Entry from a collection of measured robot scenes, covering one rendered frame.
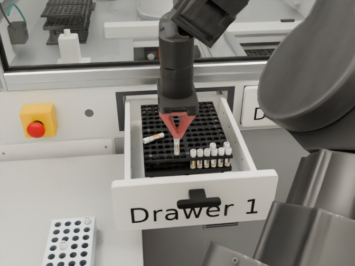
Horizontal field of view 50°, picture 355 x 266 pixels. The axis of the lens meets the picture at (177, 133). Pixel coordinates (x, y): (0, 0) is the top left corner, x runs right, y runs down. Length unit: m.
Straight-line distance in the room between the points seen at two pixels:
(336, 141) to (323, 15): 0.08
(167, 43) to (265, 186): 0.30
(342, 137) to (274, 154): 0.91
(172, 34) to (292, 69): 0.40
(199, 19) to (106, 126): 0.48
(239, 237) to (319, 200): 1.13
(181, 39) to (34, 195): 0.51
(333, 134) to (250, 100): 0.76
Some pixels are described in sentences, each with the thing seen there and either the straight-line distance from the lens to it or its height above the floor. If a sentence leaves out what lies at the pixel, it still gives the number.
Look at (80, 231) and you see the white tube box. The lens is 0.78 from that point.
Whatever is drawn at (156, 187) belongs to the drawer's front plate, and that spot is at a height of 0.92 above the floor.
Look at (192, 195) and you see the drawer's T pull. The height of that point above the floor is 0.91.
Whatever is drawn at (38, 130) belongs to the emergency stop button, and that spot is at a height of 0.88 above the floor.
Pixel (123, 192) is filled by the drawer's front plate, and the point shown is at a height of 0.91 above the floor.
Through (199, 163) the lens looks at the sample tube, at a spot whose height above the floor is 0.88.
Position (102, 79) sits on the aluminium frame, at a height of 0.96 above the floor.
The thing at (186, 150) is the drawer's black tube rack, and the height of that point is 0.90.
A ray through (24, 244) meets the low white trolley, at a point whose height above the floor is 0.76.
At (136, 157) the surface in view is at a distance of 0.87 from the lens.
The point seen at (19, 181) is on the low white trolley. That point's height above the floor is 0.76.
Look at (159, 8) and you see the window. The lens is 0.88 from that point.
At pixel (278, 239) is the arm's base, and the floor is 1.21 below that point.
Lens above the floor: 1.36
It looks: 34 degrees down
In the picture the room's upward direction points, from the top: straight up
